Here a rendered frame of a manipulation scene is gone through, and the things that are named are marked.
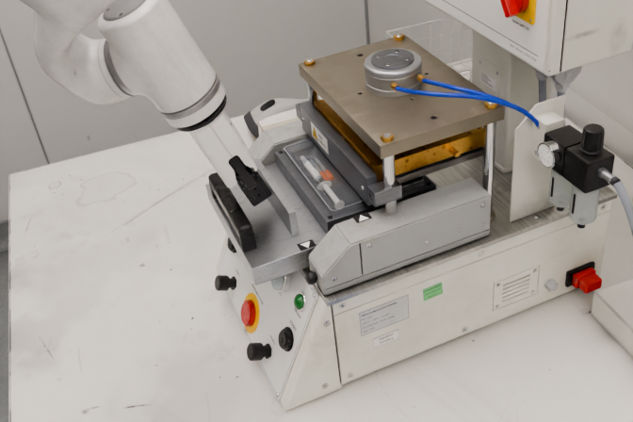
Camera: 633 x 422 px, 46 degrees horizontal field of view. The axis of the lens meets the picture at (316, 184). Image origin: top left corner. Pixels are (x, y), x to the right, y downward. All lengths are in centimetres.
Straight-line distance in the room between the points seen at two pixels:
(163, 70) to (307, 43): 185
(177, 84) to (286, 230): 26
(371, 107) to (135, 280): 57
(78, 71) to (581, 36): 60
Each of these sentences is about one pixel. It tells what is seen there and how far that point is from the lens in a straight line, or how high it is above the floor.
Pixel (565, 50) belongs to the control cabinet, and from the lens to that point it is 98.
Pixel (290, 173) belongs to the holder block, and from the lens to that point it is 109.
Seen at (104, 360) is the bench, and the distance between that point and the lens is 124.
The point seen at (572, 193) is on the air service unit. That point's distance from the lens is 99.
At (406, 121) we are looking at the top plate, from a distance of 97.
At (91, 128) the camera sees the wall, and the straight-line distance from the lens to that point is 268.
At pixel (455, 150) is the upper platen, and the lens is 102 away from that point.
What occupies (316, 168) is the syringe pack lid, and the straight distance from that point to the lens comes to 108.
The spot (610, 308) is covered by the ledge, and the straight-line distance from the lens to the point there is 118.
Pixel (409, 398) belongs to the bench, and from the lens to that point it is 109.
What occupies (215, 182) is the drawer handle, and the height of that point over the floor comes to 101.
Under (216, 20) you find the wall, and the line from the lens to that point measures 259.
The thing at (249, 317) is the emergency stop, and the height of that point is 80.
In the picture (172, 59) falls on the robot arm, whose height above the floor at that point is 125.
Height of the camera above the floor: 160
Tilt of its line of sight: 35 degrees down
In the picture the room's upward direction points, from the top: 7 degrees counter-clockwise
